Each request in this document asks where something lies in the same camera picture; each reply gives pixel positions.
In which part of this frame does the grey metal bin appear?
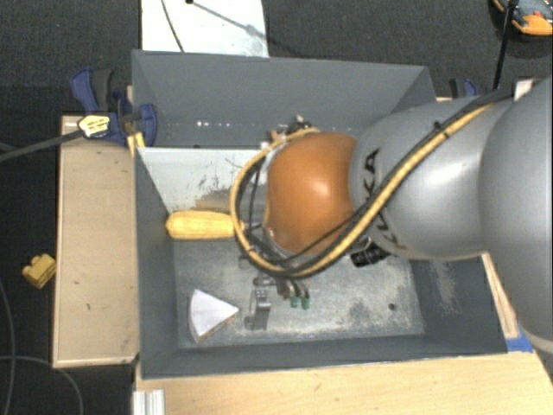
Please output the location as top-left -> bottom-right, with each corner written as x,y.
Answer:
130,48 -> 509,380

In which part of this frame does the yellow corn cob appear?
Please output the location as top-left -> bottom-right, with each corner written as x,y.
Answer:
164,210 -> 237,239

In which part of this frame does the black cylinder on white bracket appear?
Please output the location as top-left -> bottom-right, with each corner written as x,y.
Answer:
347,239 -> 390,270

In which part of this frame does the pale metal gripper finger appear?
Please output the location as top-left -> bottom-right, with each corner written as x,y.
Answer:
243,290 -> 257,331
255,289 -> 273,330

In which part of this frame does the pale wood board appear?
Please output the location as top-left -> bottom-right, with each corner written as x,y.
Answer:
51,114 -> 142,369

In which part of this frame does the white wedge with tan rim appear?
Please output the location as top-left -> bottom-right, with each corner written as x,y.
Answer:
188,288 -> 240,345

